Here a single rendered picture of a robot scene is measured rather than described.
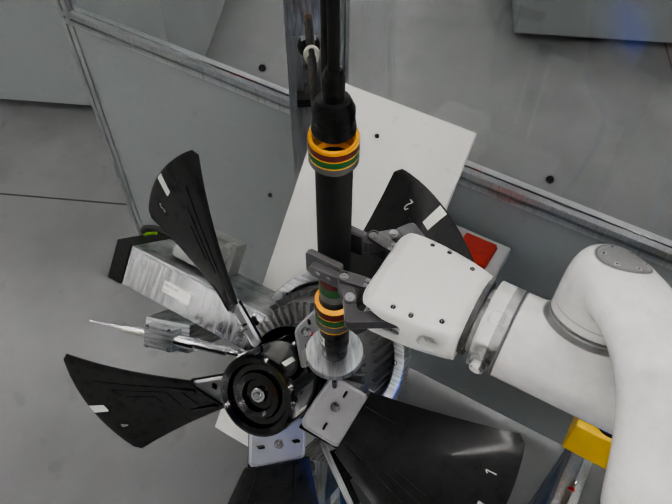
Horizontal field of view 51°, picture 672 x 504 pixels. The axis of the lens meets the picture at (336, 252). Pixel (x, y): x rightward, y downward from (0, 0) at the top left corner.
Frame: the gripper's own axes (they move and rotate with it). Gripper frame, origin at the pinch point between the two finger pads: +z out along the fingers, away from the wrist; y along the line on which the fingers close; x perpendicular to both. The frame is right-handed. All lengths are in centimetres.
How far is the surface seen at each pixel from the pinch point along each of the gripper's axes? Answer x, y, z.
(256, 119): -66, 70, 65
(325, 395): -36.2, 0.9, 2.2
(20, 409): -156, -5, 116
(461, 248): -12.6, 16.7, -8.2
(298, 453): -46.8, -5.0, 3.5
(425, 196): -13.2, 22.7, -0.4
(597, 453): -53, 21, -36
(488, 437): -36.5, 7.1, -20.3
